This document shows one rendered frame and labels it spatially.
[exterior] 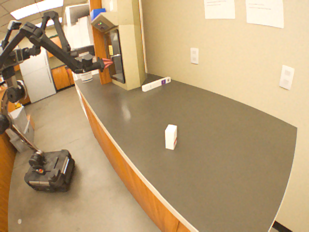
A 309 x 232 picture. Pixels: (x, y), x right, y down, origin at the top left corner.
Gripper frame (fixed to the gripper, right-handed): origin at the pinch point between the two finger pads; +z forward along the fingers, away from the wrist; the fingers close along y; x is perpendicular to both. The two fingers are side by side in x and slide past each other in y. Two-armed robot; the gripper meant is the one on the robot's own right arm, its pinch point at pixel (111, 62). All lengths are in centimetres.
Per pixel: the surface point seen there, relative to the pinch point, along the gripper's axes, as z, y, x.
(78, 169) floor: -60, -56, 110
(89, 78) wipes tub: -9, 27, 54
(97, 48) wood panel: -1.4, 27.9, 11.6
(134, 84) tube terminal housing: 12.1, -20.2, 6.0
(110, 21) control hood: -0.3, 14.1, -26.6
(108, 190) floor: -38, -90, 74
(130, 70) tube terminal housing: 9.6, -12.0, -1.7
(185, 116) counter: 8, -59, -30
